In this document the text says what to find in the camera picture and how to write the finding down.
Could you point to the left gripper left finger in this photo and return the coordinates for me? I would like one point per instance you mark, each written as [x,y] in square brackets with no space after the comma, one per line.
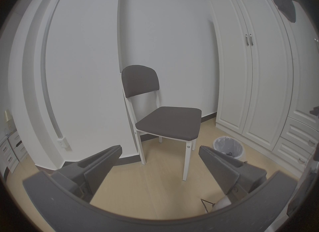
[94,168]

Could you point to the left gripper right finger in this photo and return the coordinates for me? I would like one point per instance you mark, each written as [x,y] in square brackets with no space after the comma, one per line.
[224,168]

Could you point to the clear plastic bag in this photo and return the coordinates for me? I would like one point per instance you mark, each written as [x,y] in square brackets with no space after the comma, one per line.
[224,142]

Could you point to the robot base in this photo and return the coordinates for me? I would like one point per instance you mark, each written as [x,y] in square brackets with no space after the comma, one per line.
[223,204]

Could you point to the crumpled black plastic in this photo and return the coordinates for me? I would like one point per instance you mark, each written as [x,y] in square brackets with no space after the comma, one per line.
[229,154]

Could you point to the grey trash bin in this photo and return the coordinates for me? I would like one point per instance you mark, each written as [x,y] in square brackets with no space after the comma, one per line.
[238,152]

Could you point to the grey and white chair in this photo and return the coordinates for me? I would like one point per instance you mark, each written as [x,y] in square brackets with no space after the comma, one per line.
[169,121]

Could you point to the white chest of drawers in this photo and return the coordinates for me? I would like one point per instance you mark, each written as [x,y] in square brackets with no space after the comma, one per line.
[12,151]

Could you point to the white wardrobe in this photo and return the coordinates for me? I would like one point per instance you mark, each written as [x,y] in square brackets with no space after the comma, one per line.
[261,76]

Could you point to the white wall socket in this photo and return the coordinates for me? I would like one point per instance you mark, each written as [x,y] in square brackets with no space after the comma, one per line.
[62,143]

